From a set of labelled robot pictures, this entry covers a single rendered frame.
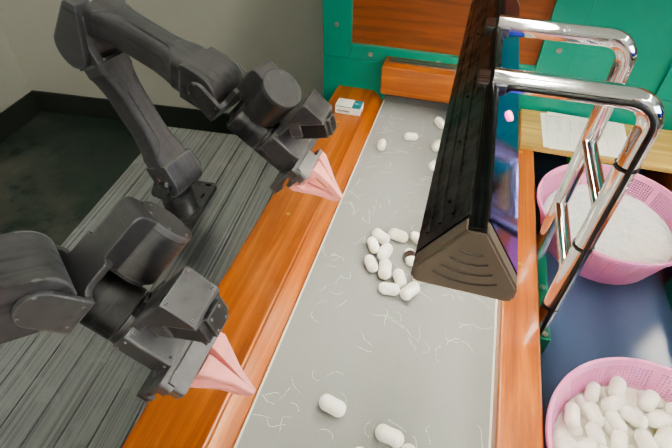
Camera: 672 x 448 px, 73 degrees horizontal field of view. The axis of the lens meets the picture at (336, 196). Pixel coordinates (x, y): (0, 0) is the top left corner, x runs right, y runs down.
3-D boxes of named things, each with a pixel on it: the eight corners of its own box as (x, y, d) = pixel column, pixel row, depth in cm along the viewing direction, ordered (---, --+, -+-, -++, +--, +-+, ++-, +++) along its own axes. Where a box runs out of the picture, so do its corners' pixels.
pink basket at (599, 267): (602, 323, 76) (627, 288, 69) (495, 220, 94) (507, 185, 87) (705, 268, 84) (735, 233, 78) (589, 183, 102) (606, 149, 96)
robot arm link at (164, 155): (207, 177, 88) (107, 9, 73) (183, 197, 84) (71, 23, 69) (188, 178, 92) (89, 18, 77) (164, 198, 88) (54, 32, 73)
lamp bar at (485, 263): (409, 281, 37) (420, 218, 32) (470, 9, 81) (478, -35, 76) (511, 306, 35) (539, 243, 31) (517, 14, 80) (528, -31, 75)
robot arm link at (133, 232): (169, 204, 49) (67, 155, 40) (206, 251, 44) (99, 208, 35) (101, 286, 49) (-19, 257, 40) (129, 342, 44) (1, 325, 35)
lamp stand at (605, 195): (422, 323, 76) (478, 77, 46) (437, 238, 90) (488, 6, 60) (543, 354, 72) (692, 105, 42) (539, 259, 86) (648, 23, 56)
